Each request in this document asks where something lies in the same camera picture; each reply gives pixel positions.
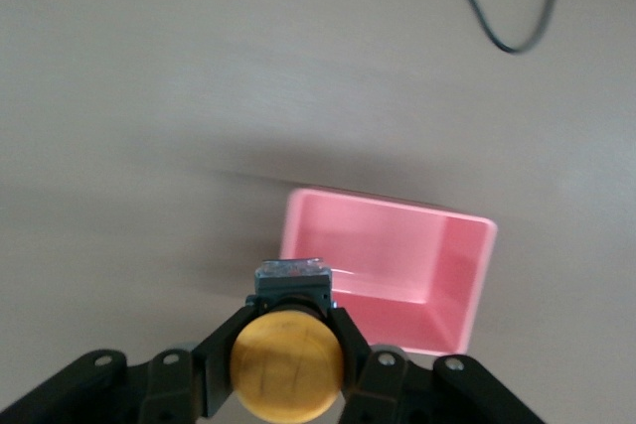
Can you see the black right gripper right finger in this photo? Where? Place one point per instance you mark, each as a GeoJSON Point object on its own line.
{"type": "Point", "coordinates": [412, 384]}

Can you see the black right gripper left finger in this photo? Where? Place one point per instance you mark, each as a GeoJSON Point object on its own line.
{"type": "Point", "coordinates": [164, 384]}

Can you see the yellow mushroom push button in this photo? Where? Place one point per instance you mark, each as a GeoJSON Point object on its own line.
{"type": "Point", "coordinates": [288, 369]}

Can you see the pink plastic bin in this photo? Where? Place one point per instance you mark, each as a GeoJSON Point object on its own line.
{"type": "Point", "coordinates": [397, 265]}

